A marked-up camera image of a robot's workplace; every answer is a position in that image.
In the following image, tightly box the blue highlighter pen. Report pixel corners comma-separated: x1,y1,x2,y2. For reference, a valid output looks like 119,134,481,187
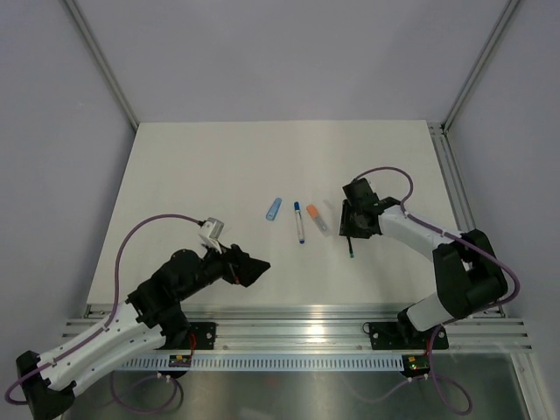
265,197,283,221

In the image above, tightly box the aluminium frame post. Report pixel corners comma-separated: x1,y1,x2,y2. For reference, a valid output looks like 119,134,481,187
60,0,140,132
441,0,523,135

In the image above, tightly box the white slotted cable duct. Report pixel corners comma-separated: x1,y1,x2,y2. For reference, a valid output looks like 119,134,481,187
119,353,404,372

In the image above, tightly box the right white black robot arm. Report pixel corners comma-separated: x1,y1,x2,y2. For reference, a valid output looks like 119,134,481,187
339,178,508,347

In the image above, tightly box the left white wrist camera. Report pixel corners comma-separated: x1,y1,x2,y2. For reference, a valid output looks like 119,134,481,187
198,218,224,254

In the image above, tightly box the black green-tipped pen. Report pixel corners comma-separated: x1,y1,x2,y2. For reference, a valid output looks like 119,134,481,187
346,236,354,258

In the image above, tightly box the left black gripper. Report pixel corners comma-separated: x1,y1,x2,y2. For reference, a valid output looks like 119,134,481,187
178,237,270,300

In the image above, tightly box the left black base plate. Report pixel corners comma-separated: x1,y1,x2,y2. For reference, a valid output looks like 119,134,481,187
186,322,217,350

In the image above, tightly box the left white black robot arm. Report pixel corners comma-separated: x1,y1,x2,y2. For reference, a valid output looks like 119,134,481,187
16,245,270,419

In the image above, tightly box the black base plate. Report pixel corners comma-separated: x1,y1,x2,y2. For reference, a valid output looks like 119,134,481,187
361,321,449,351
186,322,217,350

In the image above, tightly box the grey orange-tipped marker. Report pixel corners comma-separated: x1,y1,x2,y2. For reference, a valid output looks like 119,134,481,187
306,204,331,236

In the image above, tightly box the right side aluminium rail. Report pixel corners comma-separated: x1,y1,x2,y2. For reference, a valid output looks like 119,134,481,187
427,122,476,231

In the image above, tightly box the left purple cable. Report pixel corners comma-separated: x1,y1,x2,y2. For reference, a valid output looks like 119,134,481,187
3,213,205,404

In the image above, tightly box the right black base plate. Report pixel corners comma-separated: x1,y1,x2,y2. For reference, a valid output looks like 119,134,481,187
361,321,449,351

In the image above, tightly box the right aluminium frame post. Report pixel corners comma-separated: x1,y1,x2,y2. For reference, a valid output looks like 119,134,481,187
441,0,523,135

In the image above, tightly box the white blue-capped pen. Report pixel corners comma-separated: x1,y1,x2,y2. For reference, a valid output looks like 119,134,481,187
294,201,305,244

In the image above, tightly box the left aluminium frame post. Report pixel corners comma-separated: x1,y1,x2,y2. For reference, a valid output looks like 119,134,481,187
60,0,140,132

